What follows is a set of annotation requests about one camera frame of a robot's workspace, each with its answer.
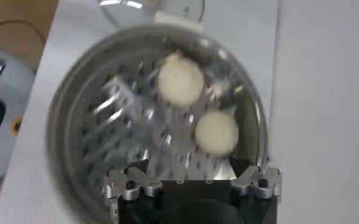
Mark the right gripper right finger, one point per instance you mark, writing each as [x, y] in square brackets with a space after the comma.
[258, 185]

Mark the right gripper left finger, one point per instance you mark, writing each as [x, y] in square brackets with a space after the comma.
[136, 185]

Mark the white steamed baozi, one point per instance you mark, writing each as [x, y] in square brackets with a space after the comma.
[180, 79]
[217, 132]

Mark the perforated steel steamer basket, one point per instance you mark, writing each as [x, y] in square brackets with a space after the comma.
[106, 128]

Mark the grey-white robot torso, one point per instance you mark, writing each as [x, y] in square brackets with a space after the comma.
[5, 152]

